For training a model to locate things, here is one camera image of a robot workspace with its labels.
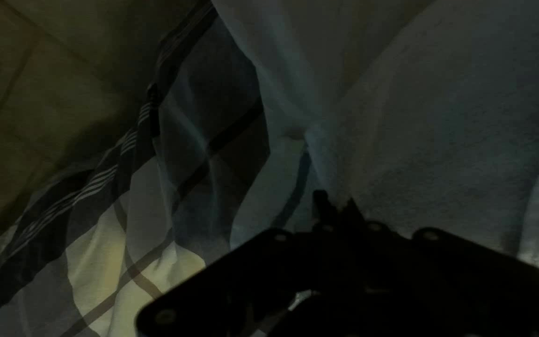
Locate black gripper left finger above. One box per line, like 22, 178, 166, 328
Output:
310, 189, 340, 234

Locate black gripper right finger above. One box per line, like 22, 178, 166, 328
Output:
342, 197, 372, 236

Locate cream striped towel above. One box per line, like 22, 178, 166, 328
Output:
209, 0, 539, 283

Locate plaid bed comforter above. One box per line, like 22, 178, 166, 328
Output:
0, 0, 314, 337

